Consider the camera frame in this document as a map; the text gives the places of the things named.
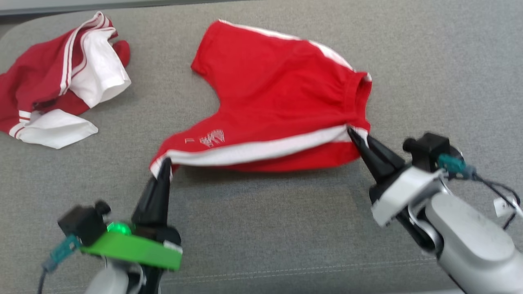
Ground black right cable with tag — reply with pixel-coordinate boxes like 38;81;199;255
474;174;523;230

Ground teal cable connector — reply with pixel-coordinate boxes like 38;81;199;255
43;235;81;273
436;153;478;181

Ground red jersey with white trim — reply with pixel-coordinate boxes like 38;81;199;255
0;11;132;150

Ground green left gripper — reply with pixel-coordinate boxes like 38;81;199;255
80;158;183;271

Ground teal right cable connector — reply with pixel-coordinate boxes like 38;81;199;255
436;153;478;181

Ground red shorts with white stripe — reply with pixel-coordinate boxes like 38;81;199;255
149;19;373;180

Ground teal left cable connector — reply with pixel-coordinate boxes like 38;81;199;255
43;235;81;273

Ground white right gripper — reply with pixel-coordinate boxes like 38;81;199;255
346;127;445;228

